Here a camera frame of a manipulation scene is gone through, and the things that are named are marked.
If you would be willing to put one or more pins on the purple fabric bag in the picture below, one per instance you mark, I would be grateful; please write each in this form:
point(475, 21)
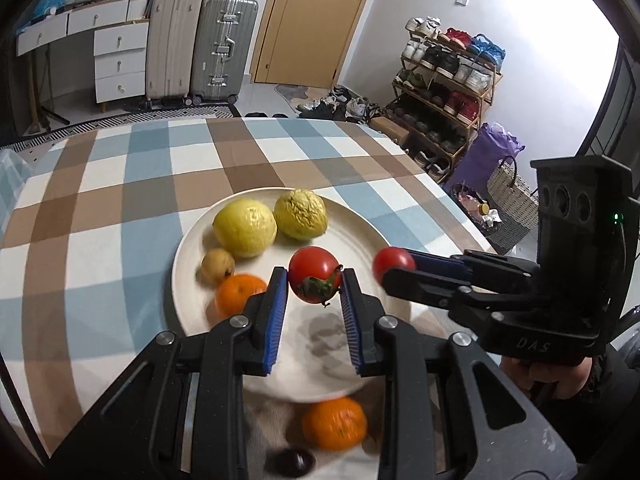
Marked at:
point(485, 155)

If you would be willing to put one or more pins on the grey woven basket bag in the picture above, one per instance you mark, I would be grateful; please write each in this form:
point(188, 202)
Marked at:
point(515, 205)

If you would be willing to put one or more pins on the white drawer desk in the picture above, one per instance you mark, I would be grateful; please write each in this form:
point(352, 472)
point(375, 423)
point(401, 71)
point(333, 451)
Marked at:
point(120, 60)

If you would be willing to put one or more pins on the wooden shoe rack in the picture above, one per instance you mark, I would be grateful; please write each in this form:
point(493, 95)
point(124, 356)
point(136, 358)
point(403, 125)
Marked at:
point(487, 100)

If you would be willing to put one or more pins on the blue checkered cloth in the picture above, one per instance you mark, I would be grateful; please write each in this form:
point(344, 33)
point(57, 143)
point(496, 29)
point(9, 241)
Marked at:
point(12, 185)

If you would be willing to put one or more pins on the beige hard suitcase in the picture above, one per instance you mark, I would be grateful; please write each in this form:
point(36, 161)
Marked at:
point(172, 45)

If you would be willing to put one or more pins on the grey floor mat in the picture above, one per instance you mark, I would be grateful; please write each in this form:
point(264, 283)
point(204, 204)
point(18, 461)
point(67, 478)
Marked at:
point(292, 92)

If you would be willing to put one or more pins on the brown blue checkered tablecloth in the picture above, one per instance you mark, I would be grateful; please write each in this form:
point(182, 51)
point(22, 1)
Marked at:
point(150, 175)

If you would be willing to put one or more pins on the scattered pile of sneakers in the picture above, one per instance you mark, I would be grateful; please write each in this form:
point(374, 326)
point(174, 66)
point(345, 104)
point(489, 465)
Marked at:
point(335, 105)

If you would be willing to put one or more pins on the yellow lemon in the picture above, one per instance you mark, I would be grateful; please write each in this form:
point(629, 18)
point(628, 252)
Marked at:
point(245, 227)

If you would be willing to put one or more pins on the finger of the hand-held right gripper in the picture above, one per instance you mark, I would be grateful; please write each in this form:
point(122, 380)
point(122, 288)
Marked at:
point(430, 287)
point(435, 262)

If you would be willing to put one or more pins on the brown cardboard box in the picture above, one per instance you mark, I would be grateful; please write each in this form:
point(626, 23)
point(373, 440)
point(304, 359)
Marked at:
point(390, 129)

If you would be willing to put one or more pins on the person's right forearm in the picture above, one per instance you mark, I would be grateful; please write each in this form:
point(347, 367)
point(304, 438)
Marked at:
point(600, 425)

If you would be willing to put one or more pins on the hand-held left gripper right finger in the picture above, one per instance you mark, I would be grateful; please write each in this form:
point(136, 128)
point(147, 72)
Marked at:
point(352, 320)

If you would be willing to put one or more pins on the wrinkled yellow guava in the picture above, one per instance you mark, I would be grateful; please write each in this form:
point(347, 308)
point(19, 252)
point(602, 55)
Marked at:
point(300, 212)

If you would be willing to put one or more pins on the orange mandarin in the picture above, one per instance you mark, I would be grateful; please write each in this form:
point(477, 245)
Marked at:
point(334, 422)
point(240, 296)

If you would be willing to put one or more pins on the person's right hand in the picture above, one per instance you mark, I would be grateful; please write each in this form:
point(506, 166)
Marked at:
point(550, 380)

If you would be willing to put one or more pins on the cream round plate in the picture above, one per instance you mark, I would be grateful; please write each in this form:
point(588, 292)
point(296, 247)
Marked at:
point(350, 222)

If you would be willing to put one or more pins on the silver hard suitcase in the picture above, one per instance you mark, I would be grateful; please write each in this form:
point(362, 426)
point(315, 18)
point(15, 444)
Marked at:
point(222, 45)

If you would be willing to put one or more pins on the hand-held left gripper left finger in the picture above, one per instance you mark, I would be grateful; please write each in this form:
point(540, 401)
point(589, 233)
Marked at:
point(277, 320)

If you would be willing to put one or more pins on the red tomato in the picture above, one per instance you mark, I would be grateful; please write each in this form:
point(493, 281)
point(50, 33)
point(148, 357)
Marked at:
point(393, 261)
point(314, 272)

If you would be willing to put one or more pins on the dark purple plum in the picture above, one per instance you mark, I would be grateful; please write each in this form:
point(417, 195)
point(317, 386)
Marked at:
point(290, 462)

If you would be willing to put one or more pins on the blue plastic bag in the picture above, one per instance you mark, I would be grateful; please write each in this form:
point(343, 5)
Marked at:
point(50, 5)

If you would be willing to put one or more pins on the rows of assorted shoes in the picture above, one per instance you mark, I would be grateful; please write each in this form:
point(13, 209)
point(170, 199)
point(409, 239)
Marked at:
point(450, 65)

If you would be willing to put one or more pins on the tan wooden door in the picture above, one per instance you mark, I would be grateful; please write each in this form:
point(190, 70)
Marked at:
point(310, 25)

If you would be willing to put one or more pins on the small brown fruit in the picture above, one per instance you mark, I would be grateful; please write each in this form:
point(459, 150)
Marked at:
point(218, 266)

